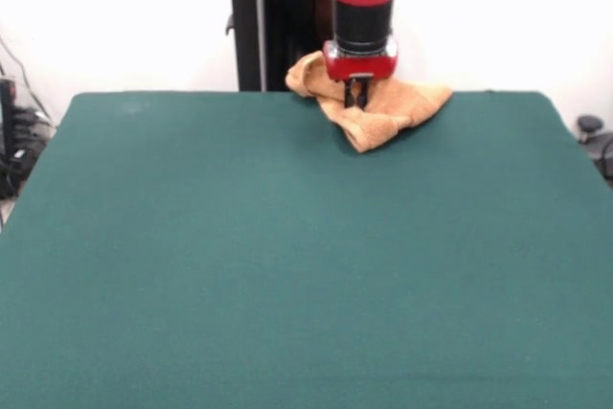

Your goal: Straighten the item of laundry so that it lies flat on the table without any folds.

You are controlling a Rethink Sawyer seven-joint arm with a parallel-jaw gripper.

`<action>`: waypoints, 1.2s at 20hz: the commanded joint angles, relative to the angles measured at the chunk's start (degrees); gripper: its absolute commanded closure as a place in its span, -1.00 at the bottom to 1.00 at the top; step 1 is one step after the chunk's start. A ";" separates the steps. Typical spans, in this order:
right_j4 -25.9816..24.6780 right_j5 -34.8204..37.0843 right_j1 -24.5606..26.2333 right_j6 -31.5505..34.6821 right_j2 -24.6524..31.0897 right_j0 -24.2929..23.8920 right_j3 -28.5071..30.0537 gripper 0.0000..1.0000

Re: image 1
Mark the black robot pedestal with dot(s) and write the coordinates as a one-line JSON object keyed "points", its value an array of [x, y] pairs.
{"points": [[246, 35]]}

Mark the dark green table cloth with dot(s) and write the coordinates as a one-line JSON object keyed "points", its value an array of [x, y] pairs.
{"points": [[306, 284]]}

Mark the black chair base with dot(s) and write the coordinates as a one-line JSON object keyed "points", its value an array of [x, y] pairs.
{"points": [[594, 127]]}

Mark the orange terry towel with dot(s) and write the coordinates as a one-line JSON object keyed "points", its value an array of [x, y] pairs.
{"points": [[407, 102]]}

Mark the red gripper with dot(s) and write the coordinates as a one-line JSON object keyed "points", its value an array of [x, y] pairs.
{"points": [[361, 66]]}

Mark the black electronics box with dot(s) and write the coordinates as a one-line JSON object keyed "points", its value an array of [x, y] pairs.
{"points": [[6, 107]]}

